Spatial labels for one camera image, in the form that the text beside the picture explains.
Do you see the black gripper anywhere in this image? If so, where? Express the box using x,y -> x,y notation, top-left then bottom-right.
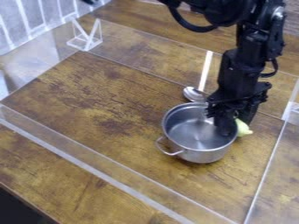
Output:
208,49 -> 272,137

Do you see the green spoon handle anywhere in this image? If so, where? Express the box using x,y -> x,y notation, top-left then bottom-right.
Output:
236,119 -> 254,137

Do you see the stainless steel pot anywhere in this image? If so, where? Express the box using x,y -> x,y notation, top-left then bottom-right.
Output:
155,102 -> 238,164

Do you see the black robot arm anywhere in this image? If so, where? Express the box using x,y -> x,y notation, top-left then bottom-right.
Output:
158,0 -> 286,136

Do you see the clear acrylic triangle stand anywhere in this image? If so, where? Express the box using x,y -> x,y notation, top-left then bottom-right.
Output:
67,18 -> 103,52

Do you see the clear acrylic front barrier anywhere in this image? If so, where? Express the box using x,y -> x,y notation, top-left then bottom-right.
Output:
0,103 -> 238,224

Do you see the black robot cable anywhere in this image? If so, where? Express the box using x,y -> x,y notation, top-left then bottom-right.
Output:
164,0 -> 220,33

